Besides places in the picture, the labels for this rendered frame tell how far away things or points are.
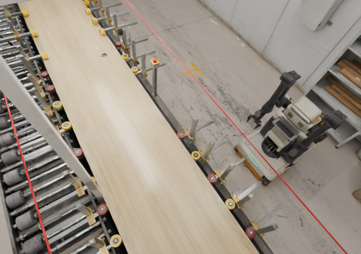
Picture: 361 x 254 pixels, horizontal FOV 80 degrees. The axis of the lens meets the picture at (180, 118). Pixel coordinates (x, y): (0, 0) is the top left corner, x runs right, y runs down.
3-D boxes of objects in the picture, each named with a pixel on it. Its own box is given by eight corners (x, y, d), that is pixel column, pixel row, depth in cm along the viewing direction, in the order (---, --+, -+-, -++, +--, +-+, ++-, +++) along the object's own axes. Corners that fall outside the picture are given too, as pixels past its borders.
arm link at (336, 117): (353, 115, 146) (340, 104, 150) (340, 125, 143) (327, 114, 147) (320, 140, 185) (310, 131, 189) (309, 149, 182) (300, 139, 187)
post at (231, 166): (218, 180, 209) (233, 161, 169) (220, 183, 207) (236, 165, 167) (215, 182, 207) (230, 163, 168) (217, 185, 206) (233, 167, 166)
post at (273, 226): (251, 230, 193) (275, 222, 154) (253, 234, 192) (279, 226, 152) (247, 232, 192) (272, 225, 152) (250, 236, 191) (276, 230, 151)
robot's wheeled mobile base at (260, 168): (264, 128, 330) (272, 120, 309) (296, 162, 303) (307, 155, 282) (231, 149, 305) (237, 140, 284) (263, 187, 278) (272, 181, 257)
